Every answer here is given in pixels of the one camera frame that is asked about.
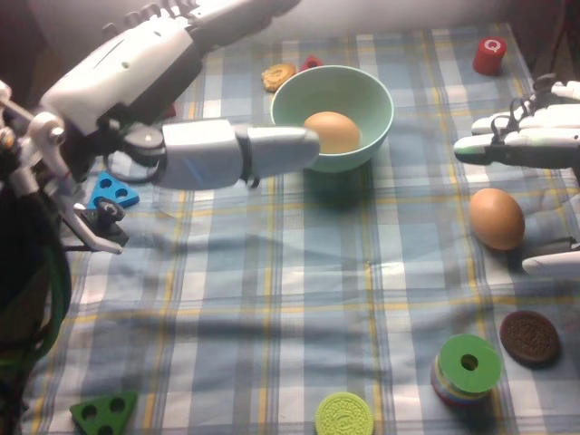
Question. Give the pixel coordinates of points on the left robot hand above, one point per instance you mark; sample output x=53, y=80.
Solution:
x=118, y=77

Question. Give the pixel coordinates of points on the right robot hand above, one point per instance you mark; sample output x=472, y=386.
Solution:
x=539, y=131

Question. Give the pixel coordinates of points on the brown egg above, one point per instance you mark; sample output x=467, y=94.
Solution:
x=496, y=219
x=337, y=131

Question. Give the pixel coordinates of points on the mint green bowl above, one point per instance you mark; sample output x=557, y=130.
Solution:
x=362, y=99

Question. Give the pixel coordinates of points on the red rectangular block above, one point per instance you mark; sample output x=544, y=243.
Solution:
x=169, y=112

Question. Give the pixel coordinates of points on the red cylinder with letter Q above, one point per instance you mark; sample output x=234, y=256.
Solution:
x=488, y=56

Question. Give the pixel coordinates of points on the blue triangle block with holes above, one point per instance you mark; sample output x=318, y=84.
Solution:
x=113, y=192

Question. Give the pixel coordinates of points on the tan toy biscuit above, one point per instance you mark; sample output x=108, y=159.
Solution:
x=277, y=77

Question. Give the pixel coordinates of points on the red triangle block with holes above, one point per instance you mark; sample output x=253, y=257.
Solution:
x=312, y=62

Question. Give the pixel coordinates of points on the brown sandwich cookie toy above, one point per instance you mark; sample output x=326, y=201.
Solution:
x=530, y=339

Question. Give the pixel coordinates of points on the blue plaid tablecloth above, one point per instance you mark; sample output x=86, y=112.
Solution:
x=272, y=294

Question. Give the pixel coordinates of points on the green triangle block with holes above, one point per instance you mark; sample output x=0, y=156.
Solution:
x=106, y=414

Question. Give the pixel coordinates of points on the green sandwich cookie toy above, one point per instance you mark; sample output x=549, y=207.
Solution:
x=344, y=414

